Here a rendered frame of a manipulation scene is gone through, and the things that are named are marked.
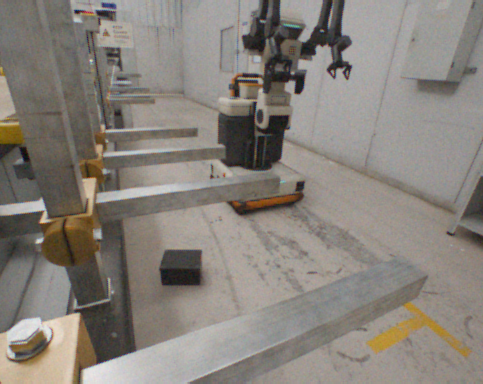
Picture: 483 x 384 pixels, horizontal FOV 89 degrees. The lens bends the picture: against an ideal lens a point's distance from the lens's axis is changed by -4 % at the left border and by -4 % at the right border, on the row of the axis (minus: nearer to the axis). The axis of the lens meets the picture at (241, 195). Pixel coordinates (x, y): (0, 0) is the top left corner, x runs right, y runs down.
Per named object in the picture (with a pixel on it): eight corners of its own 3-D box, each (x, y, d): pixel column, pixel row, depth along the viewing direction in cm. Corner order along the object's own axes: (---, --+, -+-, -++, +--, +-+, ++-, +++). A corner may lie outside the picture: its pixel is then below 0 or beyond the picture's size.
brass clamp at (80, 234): (106, 206, 39) (100, 176, 37) (105, 261, 28) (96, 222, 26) (61, 213, 37) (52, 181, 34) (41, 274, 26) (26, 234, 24)
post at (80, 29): (113, 196, 81) (83, 20, 60) (113, 201, 78) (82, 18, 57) (101, 198, 80) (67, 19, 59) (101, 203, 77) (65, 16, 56)
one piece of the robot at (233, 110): (215, 170, 236) (216, 71, 200) (267, 164, 257) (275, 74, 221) (229, 184, 209) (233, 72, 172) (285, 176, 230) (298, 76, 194)
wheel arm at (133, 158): (221, 158, 68) (221, 142, 66) (225, 162, 65) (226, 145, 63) (23, 177, 51) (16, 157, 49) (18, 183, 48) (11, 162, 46)
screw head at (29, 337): (54, 322, 16) (49, 309, 15) (48, 352, 14) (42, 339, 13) (14, 333, 15) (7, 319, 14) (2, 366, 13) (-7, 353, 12)
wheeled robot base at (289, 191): (208, 181, 246) (208, 156, 235) (266, 174, 271) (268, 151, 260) (236, 214, 192) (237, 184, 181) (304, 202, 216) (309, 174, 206)
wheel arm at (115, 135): (195, 137, 88) (195, 124, 86) (198, 139, 86) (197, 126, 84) (48, 146, 71) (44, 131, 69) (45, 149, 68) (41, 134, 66)
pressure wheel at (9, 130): (-1, 186, 45) (-26, 122, 40) (17, 171, 52) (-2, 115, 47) (48, 182, 48) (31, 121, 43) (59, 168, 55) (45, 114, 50)
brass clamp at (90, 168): (109, 164, 60) (105, 143, 58) (108, 186, 49) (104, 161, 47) (80, 167, 57) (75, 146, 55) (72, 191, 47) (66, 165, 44)
